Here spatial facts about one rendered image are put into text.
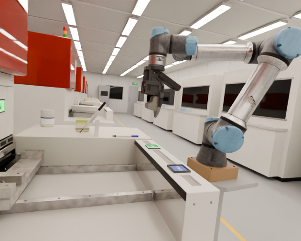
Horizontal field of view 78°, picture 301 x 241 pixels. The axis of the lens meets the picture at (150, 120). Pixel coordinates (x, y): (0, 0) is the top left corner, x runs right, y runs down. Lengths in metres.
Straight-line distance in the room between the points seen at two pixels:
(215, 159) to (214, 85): 4.47
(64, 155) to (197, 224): 0.66
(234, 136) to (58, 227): 0.66
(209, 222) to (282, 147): 3.32
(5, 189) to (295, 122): 3.68
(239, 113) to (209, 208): 0.43
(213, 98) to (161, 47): 4.59
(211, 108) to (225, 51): 4.41
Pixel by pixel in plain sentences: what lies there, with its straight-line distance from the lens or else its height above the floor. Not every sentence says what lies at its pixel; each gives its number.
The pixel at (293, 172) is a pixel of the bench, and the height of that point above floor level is 0.17.
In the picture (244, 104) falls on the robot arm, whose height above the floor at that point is 1.18.
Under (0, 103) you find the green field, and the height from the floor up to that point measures 1.11.
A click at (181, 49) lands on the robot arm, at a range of 0.80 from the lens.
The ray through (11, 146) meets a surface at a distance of 0.94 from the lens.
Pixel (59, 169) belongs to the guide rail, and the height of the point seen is 0.84.
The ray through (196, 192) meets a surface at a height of 0.96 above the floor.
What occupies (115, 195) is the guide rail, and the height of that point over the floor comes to 0.85.
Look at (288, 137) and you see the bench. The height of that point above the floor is 0.76.
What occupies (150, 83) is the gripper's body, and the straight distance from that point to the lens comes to 0.76.
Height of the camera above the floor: 1.17
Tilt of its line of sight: 6 degrees down
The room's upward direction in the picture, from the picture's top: 5 degrees clockwise
